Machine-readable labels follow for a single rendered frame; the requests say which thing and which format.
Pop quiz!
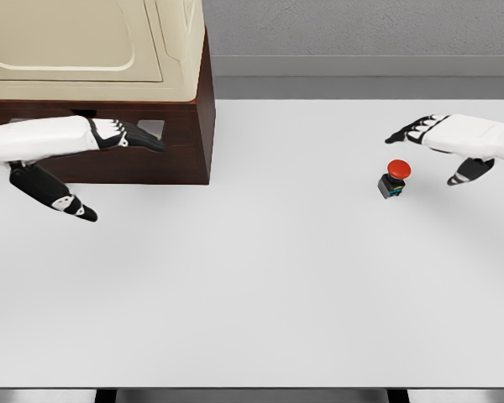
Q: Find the cream and brown cabinet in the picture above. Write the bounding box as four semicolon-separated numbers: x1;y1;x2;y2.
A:
0;0;217;186

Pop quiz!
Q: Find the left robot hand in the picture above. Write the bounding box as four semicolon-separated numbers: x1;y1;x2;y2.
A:
0;115;166;223

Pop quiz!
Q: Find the brown drawer with silver handle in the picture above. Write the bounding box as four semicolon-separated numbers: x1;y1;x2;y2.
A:
0;107;200;148

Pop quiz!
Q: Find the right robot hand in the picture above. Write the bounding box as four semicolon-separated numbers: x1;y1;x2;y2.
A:
385;113;504;186

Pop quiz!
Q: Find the red button switch black base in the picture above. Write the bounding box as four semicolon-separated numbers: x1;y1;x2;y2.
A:
376;158;412;201

